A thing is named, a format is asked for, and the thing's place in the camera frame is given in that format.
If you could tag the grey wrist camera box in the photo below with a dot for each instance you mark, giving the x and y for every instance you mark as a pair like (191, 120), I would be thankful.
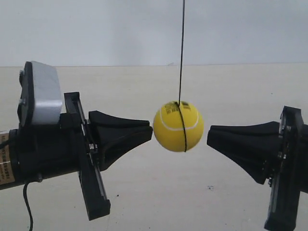
(40, 101)

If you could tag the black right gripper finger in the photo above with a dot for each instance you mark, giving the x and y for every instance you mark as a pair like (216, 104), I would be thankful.
(245, 130)
(254, 151)

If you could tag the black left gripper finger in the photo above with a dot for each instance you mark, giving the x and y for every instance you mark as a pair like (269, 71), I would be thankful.
(115, 142)
(108, 127)

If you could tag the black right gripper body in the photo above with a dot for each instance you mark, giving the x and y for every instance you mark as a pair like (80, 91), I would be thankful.
(290, 176)

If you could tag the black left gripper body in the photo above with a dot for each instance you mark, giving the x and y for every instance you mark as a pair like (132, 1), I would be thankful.
(47, 151)

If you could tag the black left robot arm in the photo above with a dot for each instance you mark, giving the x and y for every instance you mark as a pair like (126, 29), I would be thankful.
(8, 160)

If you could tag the yellow tennis ball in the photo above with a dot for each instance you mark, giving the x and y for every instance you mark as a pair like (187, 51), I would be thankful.
(178, 126)

